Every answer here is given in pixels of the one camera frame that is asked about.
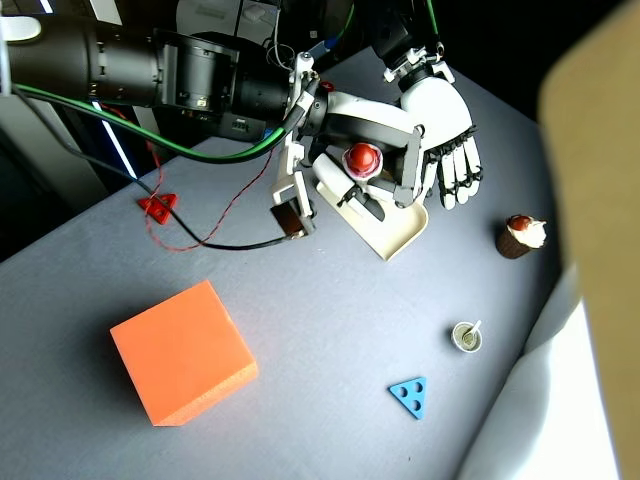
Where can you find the small white toy cup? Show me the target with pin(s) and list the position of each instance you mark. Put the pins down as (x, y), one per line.
(460, 345)

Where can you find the cream brush with red cap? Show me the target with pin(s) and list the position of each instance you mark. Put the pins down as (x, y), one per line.
(362, 156)

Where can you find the blurred beige panel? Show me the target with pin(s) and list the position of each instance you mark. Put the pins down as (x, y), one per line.
(600, 200)

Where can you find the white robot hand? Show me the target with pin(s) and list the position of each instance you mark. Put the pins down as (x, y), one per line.
(370, 112)
(442, 115)

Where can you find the white backdrop cloth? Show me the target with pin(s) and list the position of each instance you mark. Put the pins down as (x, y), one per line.
(550, 400)

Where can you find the grey tablecloth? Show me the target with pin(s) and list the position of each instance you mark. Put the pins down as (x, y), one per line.
(325, 400)

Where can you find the large orange foam block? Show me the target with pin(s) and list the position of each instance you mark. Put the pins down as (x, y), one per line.
(175, 345)

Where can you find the white plastic box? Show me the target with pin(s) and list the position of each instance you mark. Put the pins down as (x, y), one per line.
(225, 15)

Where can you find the red triangle block with holes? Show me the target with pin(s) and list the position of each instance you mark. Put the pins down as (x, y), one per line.
(160, 212)

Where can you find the brown toy cupcake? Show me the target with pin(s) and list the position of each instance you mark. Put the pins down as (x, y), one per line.
(517, 240)

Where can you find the grey adapter with blue end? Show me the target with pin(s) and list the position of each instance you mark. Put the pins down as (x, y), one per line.
(320, 47)

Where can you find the white light strip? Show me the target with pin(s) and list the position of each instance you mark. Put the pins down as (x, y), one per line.
(117, 145)

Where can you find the cream plastic dustpan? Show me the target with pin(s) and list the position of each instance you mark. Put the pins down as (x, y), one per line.
(395, 235)

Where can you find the blue triangle block with holes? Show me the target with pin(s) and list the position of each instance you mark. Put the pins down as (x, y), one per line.
(396, 389)

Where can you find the small white toy spoon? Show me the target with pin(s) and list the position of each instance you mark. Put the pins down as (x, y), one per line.
(475, 329)

